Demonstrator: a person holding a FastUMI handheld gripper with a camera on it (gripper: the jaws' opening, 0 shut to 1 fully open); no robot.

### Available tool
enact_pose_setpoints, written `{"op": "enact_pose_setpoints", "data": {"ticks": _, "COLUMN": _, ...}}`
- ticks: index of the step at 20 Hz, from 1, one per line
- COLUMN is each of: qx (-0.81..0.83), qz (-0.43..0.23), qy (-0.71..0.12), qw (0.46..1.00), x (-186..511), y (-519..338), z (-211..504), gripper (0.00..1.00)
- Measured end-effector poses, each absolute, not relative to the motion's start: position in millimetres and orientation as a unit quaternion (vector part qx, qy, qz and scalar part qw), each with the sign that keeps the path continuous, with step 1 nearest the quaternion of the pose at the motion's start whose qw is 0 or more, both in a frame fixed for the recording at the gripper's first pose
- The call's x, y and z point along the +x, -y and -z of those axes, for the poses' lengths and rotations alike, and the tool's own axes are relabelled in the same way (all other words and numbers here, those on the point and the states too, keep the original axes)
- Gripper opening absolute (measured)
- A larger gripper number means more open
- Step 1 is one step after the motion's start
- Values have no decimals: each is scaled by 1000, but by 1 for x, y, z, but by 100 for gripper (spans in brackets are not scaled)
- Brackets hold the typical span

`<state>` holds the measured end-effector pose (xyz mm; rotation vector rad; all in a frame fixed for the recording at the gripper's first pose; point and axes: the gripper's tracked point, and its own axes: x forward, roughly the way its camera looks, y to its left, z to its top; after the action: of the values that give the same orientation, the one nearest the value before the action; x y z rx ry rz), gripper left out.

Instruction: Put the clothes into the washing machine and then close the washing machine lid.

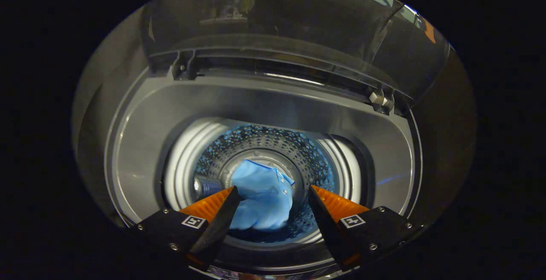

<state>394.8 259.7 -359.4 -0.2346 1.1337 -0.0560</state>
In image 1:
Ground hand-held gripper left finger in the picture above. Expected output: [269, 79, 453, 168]
[128, 186, 243, 272]

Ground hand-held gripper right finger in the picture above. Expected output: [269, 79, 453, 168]
[308, 185, 427, 272]

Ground light blue polo shirt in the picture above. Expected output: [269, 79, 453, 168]
[230, 159, 296, 231]

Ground dark grey washing machine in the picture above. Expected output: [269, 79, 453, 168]
[72, 3, 477, 280]

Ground transparent washing machine lid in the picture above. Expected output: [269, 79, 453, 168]
[140, 0, 451, 112]

